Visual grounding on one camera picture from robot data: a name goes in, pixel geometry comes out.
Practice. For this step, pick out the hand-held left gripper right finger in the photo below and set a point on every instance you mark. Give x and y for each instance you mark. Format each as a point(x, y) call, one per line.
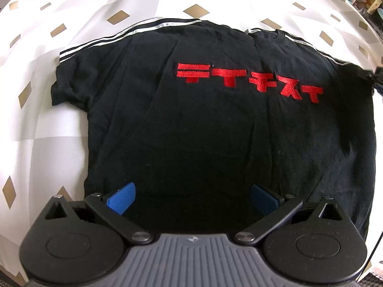
point(263, 198)

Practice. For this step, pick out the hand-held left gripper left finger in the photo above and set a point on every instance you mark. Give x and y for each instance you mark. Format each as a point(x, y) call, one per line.
point(121, 198)

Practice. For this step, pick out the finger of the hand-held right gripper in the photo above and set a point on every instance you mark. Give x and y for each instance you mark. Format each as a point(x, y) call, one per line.
point(378, 79)

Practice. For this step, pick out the black t-shirt with red print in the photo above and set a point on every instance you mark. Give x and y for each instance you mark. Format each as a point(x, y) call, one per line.
point(194, 140)

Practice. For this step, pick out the houndstooth patterned rug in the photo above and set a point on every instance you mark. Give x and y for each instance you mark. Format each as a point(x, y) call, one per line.
point(375, 279)

